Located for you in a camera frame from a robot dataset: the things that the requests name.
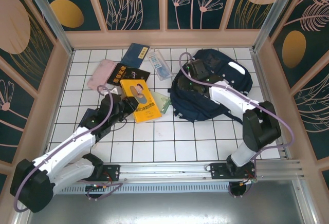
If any black book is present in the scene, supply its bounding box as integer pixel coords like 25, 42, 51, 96
106, 63, 151, 86

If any green notepad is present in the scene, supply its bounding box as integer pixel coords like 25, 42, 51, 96
151, 90, 172, 114

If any clear ruler set pack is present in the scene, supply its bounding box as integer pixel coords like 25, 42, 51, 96
147, 49, 173, 81

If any pink pencil case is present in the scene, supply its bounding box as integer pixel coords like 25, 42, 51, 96
87, 59, 117, 90

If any navy blue backpack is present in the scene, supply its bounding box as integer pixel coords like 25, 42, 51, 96
169, 48, 254, 125

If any small circuit board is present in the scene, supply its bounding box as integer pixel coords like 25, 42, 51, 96
86, 183, 108, 191

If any grey metal sheet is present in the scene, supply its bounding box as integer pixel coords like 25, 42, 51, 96
15, 193, 317, 224

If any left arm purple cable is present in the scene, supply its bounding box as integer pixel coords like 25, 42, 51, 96
13, 84, 126, 213

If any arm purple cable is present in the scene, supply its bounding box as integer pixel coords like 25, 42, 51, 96
179, 51, 295, 201
13, 84, 126, 213

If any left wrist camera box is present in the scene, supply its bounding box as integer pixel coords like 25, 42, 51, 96
110, 86, 123, 98

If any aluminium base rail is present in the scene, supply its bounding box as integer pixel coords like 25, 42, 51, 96
24, 159, 305, 183

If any grey slotted cable duct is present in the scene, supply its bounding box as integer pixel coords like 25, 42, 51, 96
53, 184, 232, 194

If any aluminium frame post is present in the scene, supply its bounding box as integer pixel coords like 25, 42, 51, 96
251, 0, 307, 52
21, 0, 75, 55

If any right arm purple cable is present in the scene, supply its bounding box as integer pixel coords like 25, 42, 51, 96
179, 51, 295, 201

